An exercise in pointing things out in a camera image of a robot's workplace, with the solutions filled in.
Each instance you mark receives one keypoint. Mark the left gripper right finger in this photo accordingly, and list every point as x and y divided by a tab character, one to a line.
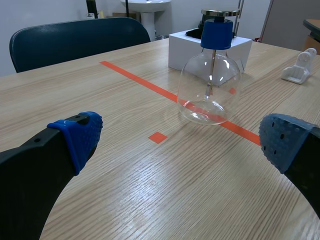
297	150

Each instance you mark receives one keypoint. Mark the white moulded stand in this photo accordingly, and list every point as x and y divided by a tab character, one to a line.
298	66

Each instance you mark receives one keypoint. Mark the white wash basin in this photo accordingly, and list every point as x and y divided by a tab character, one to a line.
147	12

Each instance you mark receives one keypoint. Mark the white box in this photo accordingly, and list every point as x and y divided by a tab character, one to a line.
185	52

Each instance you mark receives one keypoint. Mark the clear glass flask blue stopper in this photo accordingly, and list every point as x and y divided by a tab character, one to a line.
210	75

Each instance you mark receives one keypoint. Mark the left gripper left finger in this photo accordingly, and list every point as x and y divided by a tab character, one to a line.
37	170

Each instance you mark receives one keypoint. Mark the dark blue chair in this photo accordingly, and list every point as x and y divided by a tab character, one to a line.
75	40

